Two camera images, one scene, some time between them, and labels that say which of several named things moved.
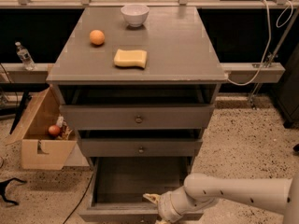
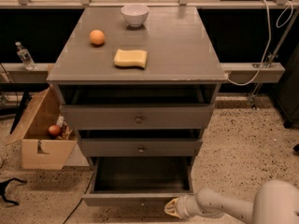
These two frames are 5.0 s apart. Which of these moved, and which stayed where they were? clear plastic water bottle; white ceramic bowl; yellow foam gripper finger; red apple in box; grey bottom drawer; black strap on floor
Moved: yellow foam gripper finger; grey bottom drawer
Stayed: white ceramic bowl; red apple in box; clear plastic water bottle; black strap on floor
